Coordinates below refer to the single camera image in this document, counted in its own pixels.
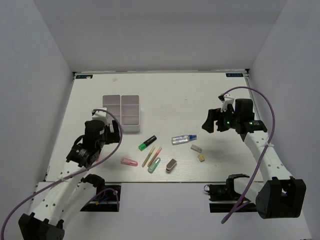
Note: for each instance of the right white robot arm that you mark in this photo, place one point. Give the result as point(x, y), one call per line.
point(281, 195)

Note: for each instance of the yellow highlighter pen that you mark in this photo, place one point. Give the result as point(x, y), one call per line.
point(148, 157)

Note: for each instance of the clear blue spray bottle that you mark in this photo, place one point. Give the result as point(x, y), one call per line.
point(182, 139)

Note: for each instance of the brown white stamp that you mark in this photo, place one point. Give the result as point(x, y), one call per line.
point(170, 165)

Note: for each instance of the green black highlighter marker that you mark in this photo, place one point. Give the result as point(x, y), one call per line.
point(147, 142)

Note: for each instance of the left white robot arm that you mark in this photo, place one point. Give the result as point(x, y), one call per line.
point(75, 187)

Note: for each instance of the right white compartment organizer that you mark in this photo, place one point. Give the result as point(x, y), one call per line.
point(130, 113)

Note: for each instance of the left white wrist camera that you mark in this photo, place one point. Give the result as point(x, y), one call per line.
point(100, 115)

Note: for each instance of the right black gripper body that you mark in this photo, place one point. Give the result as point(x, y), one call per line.
point(228, 120)

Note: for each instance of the small yellow eraser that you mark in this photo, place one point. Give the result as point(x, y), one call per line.
point(201, 157)

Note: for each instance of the white dirty eraser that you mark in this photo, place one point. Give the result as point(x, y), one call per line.
point(196, 148)

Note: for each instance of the right blue table label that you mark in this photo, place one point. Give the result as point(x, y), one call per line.
point(234, 75)

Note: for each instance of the green correction tape dispenser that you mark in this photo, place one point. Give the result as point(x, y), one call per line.
point(154, 165)

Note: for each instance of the left white compartment organizer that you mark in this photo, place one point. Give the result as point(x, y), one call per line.
point(113, 105)

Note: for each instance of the left blue table label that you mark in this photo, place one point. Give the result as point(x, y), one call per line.
point(84, 76)

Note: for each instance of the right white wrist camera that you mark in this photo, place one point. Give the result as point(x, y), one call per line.
point(226, 100)

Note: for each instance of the white compartment organizer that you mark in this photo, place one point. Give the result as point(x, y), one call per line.
point(113, 105)
point(130, 113)

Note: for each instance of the blue table label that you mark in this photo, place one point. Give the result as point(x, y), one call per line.
point(84, 76)
point(234, 75)

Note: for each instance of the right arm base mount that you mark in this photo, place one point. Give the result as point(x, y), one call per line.
point(220, 200)

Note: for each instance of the orange highlighter pen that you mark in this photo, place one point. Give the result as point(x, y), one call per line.
point(154, 157)

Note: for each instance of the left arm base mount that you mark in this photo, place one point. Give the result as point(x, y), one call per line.
point(107, 201)

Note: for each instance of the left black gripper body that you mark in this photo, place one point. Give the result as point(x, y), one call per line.
point(110, 137)

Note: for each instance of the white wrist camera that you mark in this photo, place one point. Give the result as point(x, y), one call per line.
point(100, 115)
point(226, 100)

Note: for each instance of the pink correction tape dispenser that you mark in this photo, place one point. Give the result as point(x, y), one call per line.
point(128, 162)

